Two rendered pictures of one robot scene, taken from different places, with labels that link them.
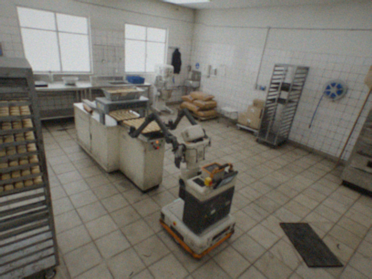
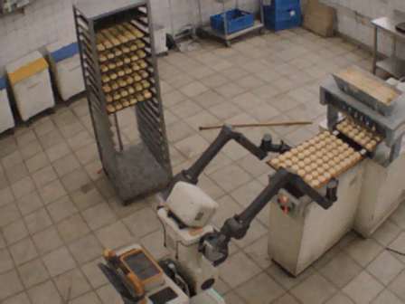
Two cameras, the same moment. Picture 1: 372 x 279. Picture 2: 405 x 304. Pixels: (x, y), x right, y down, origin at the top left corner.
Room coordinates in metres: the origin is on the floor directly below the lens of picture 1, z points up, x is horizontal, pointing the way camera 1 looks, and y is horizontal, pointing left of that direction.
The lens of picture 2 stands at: (2.72, -1.74, 2.79)
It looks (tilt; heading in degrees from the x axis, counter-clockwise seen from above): 38 degrees down; 102
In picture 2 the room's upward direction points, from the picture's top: 6 degrees counter-clockwise
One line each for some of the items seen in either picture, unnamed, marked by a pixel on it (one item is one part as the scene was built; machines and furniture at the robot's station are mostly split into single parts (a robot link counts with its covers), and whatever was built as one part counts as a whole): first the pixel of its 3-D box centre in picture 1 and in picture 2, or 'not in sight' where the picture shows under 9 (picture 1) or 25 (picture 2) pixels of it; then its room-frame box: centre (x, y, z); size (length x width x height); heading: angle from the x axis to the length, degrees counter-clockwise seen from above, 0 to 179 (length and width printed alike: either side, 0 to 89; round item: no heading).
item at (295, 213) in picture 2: (156, 144); (286, 202); (2.77, 0.35, 0.77); 0.24 x 0.04 x 0.14; 135
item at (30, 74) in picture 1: (47, 183); (105, 115); (1.45, 0.99, 0.97); 0.03 x 0.03 x 1.70; 37
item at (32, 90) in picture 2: not in sight; (30, 89); (-0.35, 2.55, 0.38); 0.64 x 0.54 x 0.77; 133
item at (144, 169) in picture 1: (140, 154); (318, 209); (3.03, 0.61, 0.45); 0.70 x 0.34 x 0.90; 45
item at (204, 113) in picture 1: (205, 112); not in sight; (6.66, -0.57, 0.19); 0.72 x 0.42 x 0.15; 137
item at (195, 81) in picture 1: (194, 79); not in sight; (7.74, -0.12, 0.93); 0.99 x 0.38 x 1.09; 43
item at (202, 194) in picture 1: (207, 194); (155, 296); (2.06, -0.32, 0.59); 0.55 x 0.34 x 0.83; 134
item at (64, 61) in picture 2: not in sight; (71, 68); (0.13, 2.99, 0.38); 0.64 x 0.54 x 0.77; 132
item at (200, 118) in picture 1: (197, 113); not in sight; (6.86, -0.35, 0.06); 1.20 x 0.80 x 0.11; 45
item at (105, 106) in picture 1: (123, 109); (365, 118); (3.39, 0.97, 1.01); 0.72 x 0.33 x 0.34; 135
